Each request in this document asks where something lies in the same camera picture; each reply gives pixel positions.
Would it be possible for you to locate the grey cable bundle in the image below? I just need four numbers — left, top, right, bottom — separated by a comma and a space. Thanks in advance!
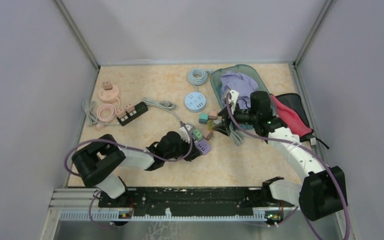
82, 99, 120, 127

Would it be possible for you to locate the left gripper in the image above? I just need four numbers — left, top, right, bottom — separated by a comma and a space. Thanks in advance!
164, 134, 203, 162

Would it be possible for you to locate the pink round power socket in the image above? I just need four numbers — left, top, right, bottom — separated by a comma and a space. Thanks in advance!
98, 85, 121, 104

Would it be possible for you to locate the pink coiled cable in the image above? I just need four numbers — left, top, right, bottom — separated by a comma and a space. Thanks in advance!
95, 103, 117, 131

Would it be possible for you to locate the teal USB charger plug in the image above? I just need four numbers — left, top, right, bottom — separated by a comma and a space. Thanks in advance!
198, 113, 209, 125

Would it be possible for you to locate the yellow USB charger plug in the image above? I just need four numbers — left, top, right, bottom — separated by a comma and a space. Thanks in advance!
206, 120, 216, 131

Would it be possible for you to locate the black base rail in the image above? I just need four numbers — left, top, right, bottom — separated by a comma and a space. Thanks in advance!
98, 186, 291, 217

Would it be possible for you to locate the blue round power socket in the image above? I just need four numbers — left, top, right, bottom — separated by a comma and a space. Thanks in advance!
184, 91, 207, 113

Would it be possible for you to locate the green plug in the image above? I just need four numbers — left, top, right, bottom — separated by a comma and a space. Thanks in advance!
192, 129, 203, 141

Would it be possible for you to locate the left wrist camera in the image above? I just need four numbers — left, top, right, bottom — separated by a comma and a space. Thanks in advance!
178, 123, 195, 144

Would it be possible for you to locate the black power strip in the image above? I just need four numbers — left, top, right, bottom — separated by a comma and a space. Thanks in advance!
115, 101, 149, 126

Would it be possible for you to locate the white power strip cable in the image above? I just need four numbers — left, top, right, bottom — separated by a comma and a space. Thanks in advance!
228, 129, 246, 147

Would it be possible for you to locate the purple power strip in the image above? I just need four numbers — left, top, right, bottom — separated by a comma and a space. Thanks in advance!
194, 138, 212, 156

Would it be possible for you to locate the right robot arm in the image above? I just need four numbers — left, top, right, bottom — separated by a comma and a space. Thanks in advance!
218, 90, 348, 221

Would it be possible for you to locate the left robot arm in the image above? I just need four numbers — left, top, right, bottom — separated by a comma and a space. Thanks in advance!
71, 131, 202, 207

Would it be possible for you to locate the red and black bag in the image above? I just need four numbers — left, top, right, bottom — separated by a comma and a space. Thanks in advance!
270, 93, 330, 149

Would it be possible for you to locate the brown pink USB charger plug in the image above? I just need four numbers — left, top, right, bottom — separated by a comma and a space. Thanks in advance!
208, 110, 218, 120

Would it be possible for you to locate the teal plastic basin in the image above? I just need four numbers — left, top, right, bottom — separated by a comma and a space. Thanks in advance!
210, 64, 283, 135

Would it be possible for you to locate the lavender cloth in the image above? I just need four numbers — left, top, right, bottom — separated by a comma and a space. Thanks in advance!
220, 71, 259, 110

